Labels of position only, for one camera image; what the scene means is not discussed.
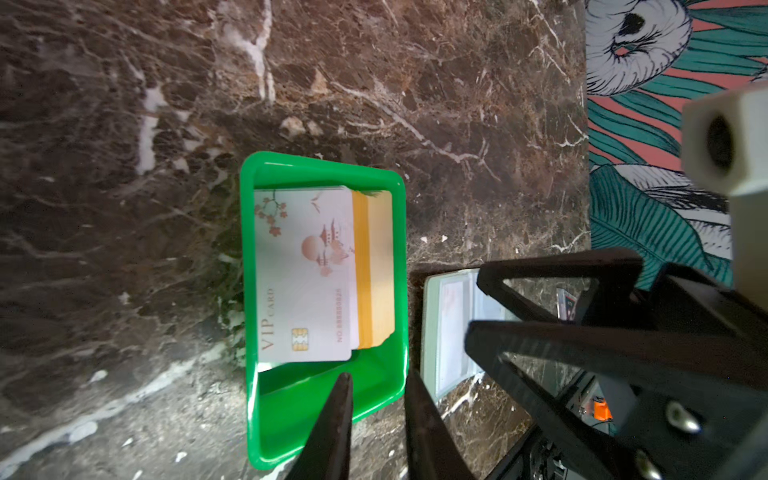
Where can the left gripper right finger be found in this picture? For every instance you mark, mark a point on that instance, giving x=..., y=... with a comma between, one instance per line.
x=431, y=451

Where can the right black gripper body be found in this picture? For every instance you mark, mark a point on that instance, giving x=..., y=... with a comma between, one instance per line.
x=700, y=379

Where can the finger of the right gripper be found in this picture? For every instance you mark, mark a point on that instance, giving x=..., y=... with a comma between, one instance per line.
x=613, y=274
x=554, y=372

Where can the green plastic card tray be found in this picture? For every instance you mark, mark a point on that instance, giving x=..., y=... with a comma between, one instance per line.
x=285, y=400

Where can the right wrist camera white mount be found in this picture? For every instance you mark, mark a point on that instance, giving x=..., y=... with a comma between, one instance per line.
x=724, y=150

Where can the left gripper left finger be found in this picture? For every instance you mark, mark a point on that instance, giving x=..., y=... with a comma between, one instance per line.
x=327, y=452

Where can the orange plastic clip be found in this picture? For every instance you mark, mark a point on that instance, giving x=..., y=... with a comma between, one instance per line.
x=601, y=411

